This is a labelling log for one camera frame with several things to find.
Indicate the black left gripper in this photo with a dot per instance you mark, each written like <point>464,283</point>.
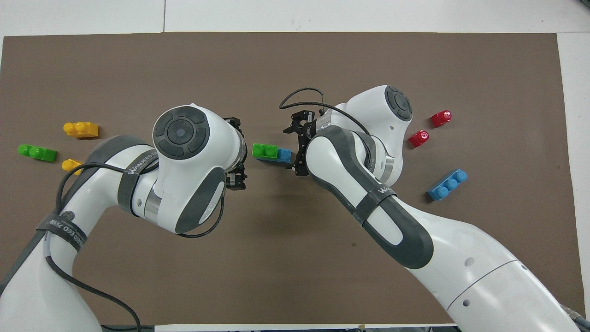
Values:
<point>233,182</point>

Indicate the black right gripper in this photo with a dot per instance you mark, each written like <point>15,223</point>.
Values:
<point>308,140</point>

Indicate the blue three-stud toy block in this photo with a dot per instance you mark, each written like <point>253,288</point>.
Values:
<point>286,155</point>
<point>447,185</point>

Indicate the green two-stud toy block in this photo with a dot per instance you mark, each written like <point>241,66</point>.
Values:
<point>265,151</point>
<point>39,152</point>

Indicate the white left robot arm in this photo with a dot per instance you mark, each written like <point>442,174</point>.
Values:
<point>184,161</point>

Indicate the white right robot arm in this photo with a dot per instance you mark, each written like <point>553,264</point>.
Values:
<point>415,230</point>

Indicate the small red toy block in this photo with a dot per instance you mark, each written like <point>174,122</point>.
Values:
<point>441,119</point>
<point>418,139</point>

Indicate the yellow two-stud toy block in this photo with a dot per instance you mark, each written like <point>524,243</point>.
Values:
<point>82,129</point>
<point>70,165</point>

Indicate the brown table mat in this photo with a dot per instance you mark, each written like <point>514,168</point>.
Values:
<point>286,258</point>

